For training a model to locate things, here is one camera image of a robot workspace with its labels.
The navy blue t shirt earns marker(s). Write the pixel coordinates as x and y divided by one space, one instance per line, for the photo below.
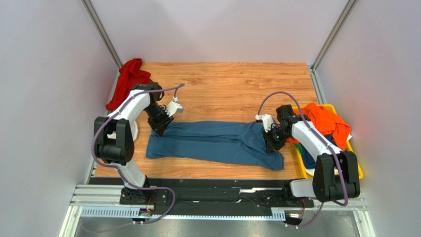
308 160

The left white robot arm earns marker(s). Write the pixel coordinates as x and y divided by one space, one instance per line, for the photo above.
118 153

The aluminium frame rail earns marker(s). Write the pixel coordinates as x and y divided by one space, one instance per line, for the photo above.
95 211

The white t shirt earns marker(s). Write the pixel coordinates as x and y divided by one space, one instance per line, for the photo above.
311 172

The red t shirt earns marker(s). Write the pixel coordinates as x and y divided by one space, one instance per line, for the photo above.
130 75

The orange t shirt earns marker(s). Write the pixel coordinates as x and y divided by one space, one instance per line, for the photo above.
328 123

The teal blue t shirt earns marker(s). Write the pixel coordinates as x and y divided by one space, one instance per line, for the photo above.
218 141

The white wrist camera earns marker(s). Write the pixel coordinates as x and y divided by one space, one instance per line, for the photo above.
174 107
266 121

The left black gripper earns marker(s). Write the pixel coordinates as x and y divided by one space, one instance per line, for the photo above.
159 127

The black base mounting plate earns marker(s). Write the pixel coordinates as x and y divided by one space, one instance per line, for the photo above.
215 197

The white mesh laundry bag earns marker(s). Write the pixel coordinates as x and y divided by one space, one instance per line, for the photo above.
134 131

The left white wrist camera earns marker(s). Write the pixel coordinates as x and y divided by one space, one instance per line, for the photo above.
174 107

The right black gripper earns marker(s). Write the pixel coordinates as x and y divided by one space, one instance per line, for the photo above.
272 141

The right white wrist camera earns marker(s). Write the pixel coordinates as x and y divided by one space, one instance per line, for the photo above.
266 121

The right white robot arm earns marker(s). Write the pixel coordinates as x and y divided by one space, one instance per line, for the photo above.
336 175

